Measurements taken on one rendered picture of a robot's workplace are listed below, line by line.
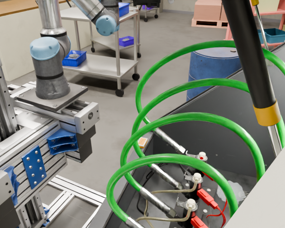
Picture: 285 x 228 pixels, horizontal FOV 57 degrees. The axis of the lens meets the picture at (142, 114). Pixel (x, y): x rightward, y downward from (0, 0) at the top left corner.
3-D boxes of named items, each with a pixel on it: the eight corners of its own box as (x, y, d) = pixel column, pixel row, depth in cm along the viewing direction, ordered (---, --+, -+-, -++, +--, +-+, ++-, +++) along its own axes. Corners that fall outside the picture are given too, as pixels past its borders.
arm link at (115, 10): (100, 34, 112) (97, 7, 106) (103, 28, 122) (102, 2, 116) (118, 34, 112) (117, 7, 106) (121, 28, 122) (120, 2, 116)
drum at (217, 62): (238, 113, 302) (253, 46, 261) (220, 135, 267) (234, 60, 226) (197, 100, 329) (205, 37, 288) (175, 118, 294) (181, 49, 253)
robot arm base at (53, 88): (28, 95, 117) (23, 74, 112) (52, 82, 129) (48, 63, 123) (54, 102, 111) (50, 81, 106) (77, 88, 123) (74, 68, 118)
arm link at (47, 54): (30, 77, 110) (22, 45, 103) (41, 65, 121) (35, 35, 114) (59, 77, 110) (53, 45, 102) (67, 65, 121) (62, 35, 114)
